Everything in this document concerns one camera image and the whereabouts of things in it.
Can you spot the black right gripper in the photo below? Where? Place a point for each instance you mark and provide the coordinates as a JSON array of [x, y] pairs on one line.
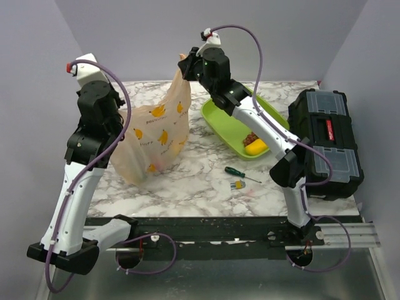
[[186, 65]]

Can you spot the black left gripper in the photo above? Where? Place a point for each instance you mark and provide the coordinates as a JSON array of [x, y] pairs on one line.
[[120, 102]]

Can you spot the translucent orange plastic bag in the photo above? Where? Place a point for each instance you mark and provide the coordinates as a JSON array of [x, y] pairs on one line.
[[156, 134]]

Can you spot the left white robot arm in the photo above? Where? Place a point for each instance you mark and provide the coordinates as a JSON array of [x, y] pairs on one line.
[[65, 244]]

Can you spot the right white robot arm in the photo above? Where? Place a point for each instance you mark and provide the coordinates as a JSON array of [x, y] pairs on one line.
[[288, 172]]

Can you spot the red fake grapes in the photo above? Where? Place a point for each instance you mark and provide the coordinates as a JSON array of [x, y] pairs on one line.
[[250, 138]]

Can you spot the yellow fake mango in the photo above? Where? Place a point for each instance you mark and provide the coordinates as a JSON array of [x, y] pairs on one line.
[[256, 148]]

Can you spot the green plastic tray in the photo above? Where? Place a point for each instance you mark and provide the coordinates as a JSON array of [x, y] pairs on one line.
[[228, 131]]

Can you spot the hex key set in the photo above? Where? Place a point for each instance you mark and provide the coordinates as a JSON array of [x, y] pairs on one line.
[[238, 185]]

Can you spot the black plastic toolbox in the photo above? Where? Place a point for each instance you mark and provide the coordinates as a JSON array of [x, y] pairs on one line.
[[323, 118]]

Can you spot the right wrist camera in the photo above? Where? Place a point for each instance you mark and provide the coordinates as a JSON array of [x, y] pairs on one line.
[[210, 39]]

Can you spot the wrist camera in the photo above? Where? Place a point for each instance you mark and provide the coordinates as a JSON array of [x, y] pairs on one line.
[[210, 39], [85, 73]]

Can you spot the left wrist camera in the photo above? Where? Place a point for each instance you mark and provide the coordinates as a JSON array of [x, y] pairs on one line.
[[85, 73]]

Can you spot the green handled screwdriver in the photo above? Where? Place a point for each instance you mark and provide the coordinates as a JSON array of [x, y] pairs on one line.
[[235, 172]]

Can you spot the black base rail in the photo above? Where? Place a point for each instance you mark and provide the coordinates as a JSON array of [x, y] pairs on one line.
[[216, 238]]

